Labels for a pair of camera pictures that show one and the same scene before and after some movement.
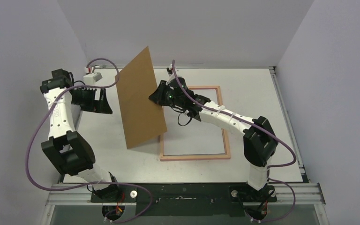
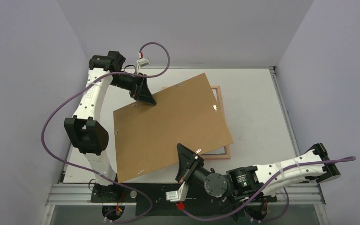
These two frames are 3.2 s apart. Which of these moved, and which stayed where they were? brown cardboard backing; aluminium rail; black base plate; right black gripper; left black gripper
Moved: brown cardboard backing; right black gripper; left black gripper
Stayed: black base plate; aluminium rail
